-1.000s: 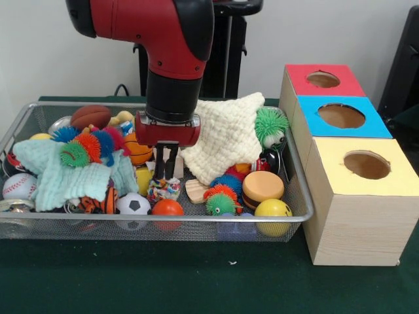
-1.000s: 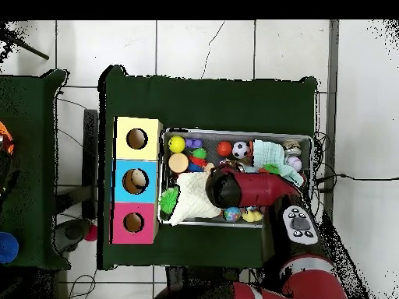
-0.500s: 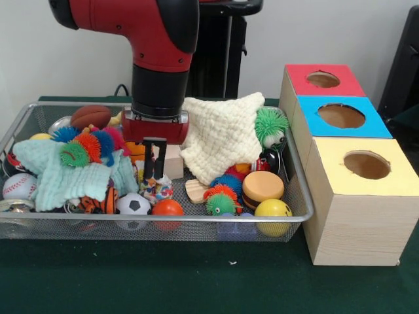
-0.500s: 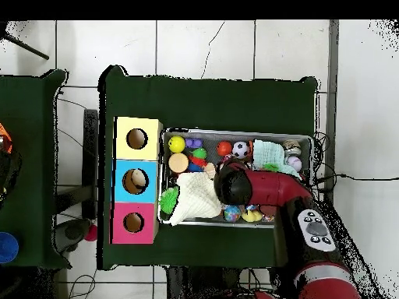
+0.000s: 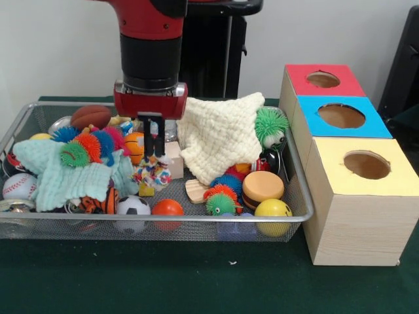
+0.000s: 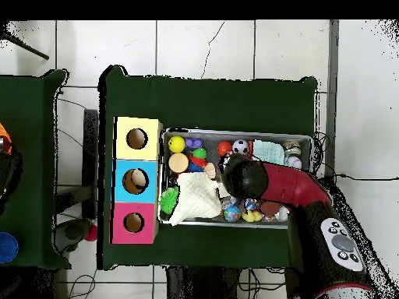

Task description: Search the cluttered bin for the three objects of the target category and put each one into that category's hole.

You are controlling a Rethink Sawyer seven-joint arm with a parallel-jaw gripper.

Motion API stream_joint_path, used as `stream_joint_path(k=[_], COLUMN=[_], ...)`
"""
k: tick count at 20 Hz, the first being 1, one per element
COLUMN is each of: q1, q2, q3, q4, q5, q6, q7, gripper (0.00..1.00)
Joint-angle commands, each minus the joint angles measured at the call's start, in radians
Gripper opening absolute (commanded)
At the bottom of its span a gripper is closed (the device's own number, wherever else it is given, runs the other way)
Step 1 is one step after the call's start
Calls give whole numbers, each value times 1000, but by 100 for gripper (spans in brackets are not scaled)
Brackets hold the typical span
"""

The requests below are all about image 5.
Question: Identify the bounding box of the cream knitted cloth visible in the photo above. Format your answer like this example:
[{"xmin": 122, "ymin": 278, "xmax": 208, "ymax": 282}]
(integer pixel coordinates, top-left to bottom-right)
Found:
[{"xmin": 176, "ymin": 92, "xmax": 266, "ymax": 186}]

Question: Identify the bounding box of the toy burger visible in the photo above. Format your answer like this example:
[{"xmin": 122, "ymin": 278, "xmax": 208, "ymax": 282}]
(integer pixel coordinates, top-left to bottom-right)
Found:
[{"xmin": 242, "ymin": 170, "xmax": 285, "ymax": 210}]

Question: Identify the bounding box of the mint green knitted cloth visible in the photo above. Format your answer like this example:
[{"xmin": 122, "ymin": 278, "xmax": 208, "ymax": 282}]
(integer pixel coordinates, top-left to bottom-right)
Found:
[{"xmin": 12, "ymin": 139, "xmax": 141, "ymax": 213}]

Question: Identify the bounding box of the yellow smiley ball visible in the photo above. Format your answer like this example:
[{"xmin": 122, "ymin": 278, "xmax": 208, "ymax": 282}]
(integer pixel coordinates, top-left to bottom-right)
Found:
[{"xmin": 254, "ymin": 198, "xmax": 293, "ymax": 237}]

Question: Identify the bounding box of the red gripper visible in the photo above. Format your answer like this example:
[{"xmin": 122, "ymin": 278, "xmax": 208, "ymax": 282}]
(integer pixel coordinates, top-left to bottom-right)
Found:
[{"xmin": 113, "ymin": 88, "xmax": 189, "ymax": 158}]

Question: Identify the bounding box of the black panel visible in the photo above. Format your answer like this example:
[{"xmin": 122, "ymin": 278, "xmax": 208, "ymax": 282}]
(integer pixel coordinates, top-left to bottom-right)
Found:
[{"xmin": 378, "ymin": 5, "xmax": 419, "ymax": 114}]

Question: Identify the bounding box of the multicoloured patterned cloth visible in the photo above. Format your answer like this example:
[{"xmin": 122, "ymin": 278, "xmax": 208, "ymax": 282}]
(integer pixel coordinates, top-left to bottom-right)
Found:
[{"xmin": 132, "ymin": 153, "xmax": 173, "ymax": 192}]

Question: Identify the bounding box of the small soccer ball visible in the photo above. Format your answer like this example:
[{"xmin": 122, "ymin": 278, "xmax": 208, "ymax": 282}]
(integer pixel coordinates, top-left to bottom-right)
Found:
[{"xmin": 115, "ymin": 194, "xmax": 152, "ymax": 232}]

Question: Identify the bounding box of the long multicoloured spiky caterpillar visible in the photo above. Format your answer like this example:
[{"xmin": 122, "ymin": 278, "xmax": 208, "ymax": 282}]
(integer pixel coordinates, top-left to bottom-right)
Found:
[{"xmin": 50, "ymin": 126, "xmax": 127, "ymax": 169}]

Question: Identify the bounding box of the green spiky ball toy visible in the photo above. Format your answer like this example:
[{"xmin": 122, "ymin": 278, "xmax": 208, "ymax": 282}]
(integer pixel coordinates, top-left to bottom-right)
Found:
[{"xmin": 255, "ymin": 107, "xmax": 289, "ymax": 148}]

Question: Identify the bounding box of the wooden box with three holes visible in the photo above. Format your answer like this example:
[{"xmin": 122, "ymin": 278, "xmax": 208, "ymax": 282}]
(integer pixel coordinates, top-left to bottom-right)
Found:
[{"xmin": 279, "ymin": 63, "xmax": 419, "ymax": 266}]

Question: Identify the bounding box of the green-headed spiky caterpillar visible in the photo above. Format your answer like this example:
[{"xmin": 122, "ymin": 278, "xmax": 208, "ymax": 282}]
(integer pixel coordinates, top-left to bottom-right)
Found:
[{"xmin": 202, "ymin": 173, "xmax": 245, "ymax": 217}]

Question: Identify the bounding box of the clear mesh bin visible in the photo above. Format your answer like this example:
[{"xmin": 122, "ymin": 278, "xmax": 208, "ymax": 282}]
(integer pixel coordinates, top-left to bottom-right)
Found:
[{"xmin": 0, "ymin": 101, "xmax": 314, "ymax": 243}]

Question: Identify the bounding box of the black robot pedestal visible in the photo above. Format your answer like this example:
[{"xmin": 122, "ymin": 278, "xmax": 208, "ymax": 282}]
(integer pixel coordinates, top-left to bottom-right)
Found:
[{"xmin": 179, "ymin": 0, "xmax": 264, "ymax": 99}]

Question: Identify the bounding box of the plain orange ball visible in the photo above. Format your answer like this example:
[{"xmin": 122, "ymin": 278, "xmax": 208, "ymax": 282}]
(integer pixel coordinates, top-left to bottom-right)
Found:
[{"xmin": 151, "ymin": 198, "xmax": 185, "ymax": 232}]

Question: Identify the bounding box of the small orange basketball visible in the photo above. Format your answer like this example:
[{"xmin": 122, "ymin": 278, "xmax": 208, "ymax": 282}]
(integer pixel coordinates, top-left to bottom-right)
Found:
[{"xmin": 124, "ymin": 131, "xmax": 145, "ymax": 166}]

